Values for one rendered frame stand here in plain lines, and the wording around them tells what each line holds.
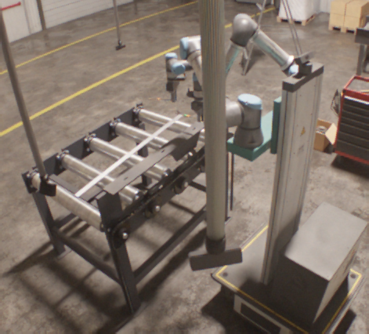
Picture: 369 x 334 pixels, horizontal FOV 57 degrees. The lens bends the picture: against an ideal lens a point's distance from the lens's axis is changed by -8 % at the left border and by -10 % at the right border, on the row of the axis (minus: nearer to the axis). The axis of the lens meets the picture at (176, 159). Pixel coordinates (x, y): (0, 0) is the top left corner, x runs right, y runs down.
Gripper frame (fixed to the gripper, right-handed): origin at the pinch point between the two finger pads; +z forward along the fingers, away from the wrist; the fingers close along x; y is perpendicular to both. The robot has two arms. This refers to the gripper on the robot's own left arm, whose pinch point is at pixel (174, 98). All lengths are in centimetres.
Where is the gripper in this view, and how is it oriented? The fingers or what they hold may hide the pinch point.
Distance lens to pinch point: 247.7
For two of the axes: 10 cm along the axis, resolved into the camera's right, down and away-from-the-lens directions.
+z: 0.7, 8.2, 5.7
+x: -3.3, 5.6, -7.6
